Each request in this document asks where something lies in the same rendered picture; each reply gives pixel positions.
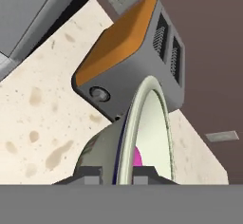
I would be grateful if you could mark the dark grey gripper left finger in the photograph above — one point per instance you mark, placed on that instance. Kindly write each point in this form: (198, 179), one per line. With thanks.
(90, 174)

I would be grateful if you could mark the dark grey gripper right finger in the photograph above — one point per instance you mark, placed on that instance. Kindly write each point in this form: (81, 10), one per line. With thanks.
(146, 174)

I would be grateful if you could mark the pale green bowl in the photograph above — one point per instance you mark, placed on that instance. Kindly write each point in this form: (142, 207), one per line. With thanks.
(152, 123)

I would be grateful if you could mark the pink donut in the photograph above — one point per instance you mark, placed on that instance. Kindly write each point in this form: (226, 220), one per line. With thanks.
(137, 157)

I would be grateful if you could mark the grey and orange toaster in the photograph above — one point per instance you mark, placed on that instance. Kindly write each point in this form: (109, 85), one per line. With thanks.
(126, 57)

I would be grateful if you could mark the grey steel appliance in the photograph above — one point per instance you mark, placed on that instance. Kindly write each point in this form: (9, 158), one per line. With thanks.
(28, 12)

